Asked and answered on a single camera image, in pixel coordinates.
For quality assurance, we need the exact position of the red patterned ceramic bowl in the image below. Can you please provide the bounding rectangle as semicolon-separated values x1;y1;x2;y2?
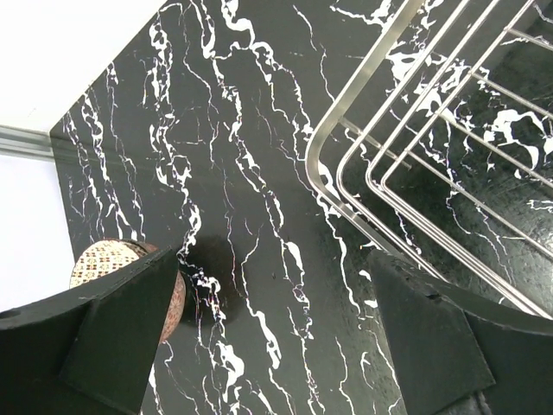
69;239;187;343

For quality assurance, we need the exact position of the metal wire dish rack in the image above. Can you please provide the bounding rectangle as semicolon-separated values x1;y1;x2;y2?
306;1;552;318

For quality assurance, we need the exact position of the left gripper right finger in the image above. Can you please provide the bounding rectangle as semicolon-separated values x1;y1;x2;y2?
368;251;552;414

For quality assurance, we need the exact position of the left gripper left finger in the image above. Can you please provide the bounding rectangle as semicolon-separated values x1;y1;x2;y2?
1;248;178;414

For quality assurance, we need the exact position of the black marble pattern mat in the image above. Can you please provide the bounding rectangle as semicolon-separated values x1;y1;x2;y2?
49;0;553;415

